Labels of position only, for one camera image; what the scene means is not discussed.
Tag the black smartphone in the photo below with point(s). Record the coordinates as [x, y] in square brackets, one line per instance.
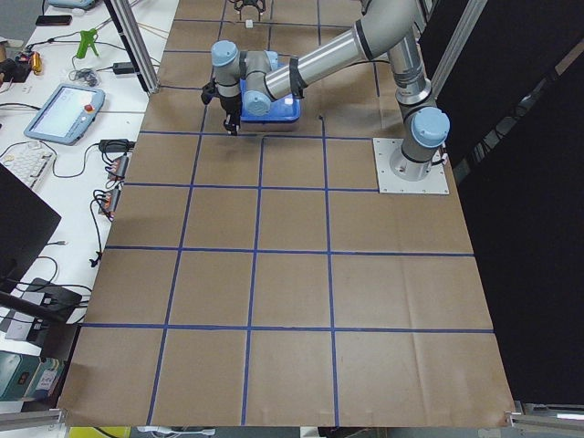
[57, 20]

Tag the blue plastic tray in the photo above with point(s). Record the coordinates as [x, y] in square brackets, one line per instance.
[278, 111]

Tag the black power adapter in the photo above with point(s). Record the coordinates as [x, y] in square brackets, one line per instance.
[123, 68]

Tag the white keyboard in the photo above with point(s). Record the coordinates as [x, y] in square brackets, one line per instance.
[29, 161]

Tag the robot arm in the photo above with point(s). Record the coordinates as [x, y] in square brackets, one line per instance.
[251, 80]

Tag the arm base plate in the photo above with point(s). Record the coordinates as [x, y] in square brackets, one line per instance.
[397, 175]

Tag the orange connector box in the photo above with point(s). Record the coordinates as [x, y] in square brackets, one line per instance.
[108, 202]
[117, 170]

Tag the green clamp tool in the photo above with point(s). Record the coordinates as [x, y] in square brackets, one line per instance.
[87, 40]

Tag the aluminium frame post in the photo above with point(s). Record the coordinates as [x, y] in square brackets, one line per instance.
[127, 27]

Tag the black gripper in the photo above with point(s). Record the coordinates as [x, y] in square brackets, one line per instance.
[229, 104]
[248, 6]

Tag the teach pendant tablet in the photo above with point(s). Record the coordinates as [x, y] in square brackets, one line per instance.
[66, 115]

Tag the black monitor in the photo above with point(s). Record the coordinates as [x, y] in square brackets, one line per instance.
[27, 223]

